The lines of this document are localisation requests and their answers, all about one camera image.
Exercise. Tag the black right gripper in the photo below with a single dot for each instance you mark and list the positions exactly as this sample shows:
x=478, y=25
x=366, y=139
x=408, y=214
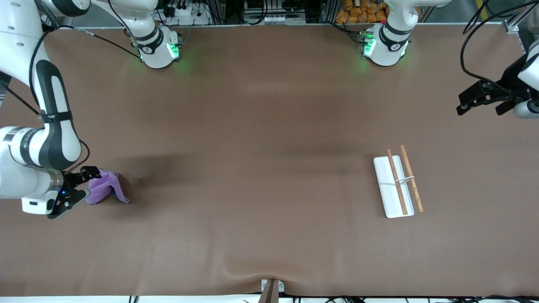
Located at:
x=72, y=179

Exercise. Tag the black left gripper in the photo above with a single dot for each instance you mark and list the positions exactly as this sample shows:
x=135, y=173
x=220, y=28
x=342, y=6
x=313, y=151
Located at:
x=508, y=82

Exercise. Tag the purple grey towel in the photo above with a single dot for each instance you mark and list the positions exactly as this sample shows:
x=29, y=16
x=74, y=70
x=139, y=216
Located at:
x=105, y=187

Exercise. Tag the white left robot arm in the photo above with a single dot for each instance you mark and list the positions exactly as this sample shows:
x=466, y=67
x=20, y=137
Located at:
x=389, y=48

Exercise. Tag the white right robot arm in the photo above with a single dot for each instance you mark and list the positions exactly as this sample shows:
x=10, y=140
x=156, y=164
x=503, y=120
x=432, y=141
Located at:
x=17, y=185

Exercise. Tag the white rack with wooden bars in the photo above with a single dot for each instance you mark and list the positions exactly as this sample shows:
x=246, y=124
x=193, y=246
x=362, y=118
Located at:
x=389, y=189

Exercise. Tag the orange snack bag pile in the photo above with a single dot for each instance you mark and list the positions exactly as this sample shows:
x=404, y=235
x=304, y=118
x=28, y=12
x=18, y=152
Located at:
x=358, y=12

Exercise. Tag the brown table mat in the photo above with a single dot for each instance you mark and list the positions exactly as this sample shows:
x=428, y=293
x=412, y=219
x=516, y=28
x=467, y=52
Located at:
x=252, y=189

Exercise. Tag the white power strip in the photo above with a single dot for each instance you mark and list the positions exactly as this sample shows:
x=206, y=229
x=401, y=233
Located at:
x=185, y=12

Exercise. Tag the grey electronics box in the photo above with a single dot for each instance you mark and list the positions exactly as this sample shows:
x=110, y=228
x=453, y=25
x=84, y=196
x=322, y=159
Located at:
x=273, y=17

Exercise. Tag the aluminium frame post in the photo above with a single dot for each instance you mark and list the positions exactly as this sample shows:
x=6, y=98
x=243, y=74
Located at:
x=511, y=26

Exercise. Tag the grey metal camera bracket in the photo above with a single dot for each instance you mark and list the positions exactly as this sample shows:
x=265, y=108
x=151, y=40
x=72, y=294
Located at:
x=271, y=290

